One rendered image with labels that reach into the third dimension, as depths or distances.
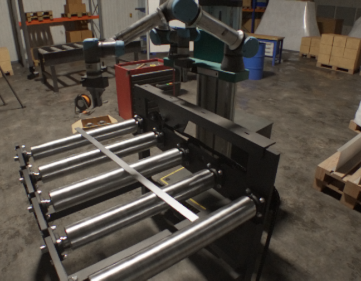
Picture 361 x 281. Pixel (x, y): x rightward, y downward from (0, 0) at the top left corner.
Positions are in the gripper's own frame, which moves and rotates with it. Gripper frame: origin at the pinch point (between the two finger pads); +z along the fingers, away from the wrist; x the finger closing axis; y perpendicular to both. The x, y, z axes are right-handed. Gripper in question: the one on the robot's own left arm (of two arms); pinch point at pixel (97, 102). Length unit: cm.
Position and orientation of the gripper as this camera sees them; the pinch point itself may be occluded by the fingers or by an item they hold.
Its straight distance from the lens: 144.2
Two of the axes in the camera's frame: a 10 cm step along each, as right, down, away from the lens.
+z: 0.0, 8.9, 4.6
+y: -3.3, 4.3, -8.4
